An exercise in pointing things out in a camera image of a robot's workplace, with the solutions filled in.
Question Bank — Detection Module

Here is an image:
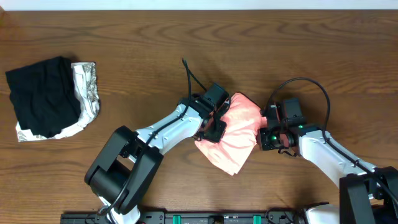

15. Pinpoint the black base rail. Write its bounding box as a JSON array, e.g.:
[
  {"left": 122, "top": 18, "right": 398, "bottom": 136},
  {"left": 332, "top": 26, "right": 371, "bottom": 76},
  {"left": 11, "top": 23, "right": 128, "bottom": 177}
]
[{"left": 60, "top": 208, "right": 307, "bottom": 224}]

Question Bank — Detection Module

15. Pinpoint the pink printed t-shirt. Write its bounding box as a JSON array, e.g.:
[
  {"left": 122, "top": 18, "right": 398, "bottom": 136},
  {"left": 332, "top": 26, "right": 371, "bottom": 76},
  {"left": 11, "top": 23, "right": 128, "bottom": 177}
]
[{"left": 195, "top": 93, "right": 267, "bottom": 175}]

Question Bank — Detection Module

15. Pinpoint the white patterned folded garment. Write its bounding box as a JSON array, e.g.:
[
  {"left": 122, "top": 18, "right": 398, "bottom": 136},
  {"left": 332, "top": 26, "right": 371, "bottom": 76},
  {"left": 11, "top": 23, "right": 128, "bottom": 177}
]
[{"left": 15, "top": 62, "right": 101, "bottom": 143}]

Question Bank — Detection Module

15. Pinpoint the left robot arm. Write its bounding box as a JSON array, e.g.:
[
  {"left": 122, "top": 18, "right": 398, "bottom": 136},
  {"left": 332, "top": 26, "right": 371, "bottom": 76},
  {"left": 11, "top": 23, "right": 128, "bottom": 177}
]
[{"left": 84, "top": 83, "right": 231, "bottom": 223}]

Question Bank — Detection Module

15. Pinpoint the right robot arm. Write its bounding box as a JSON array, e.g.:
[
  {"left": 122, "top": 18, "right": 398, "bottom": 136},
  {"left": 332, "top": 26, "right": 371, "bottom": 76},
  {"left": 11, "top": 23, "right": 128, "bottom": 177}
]
[{"left": 257, "top": 98, "right": 397, "bottom": 223}]

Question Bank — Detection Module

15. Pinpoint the folded black garment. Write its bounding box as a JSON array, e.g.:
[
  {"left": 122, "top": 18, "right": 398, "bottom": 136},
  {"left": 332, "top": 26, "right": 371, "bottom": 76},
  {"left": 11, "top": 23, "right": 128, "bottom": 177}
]
[{"left": 6, "top": 57, "right": 81, "bottom": 138}]

